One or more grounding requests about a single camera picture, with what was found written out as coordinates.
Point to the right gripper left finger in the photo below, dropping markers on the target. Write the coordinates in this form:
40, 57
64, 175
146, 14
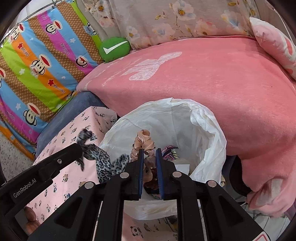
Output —
95, 211

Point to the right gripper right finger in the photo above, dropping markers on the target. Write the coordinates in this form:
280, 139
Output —
205, 211

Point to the colourful patterned ribbon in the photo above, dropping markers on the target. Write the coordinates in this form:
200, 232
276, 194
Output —
169, 153

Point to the white paper tag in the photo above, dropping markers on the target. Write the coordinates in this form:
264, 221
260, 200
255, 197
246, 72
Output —
183, 168

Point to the dark red velvet scrunchie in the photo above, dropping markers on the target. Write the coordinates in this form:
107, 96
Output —
152, 187

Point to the white plastic trash bag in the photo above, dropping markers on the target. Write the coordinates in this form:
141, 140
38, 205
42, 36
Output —
185, 124

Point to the person's left hand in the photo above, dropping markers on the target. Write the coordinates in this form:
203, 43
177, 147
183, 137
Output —
32, 222

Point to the pink panda print cloth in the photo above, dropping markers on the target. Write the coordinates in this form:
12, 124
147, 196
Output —
89, 127

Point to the blue mattress cushion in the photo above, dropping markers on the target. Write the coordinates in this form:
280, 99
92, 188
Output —
75, 106

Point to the pink blanket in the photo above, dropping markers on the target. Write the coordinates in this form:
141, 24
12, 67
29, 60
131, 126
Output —
250, 94

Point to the colourful monkey striped quilt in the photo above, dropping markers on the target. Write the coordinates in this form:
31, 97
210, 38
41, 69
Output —
42, 61

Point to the green check mark cushion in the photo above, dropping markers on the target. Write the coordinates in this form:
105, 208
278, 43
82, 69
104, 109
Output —
114, 48

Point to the pink white pillow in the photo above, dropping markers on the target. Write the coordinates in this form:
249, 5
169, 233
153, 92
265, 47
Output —
275, 43

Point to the grey floral bedsheet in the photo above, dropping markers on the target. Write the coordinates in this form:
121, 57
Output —
149, 23

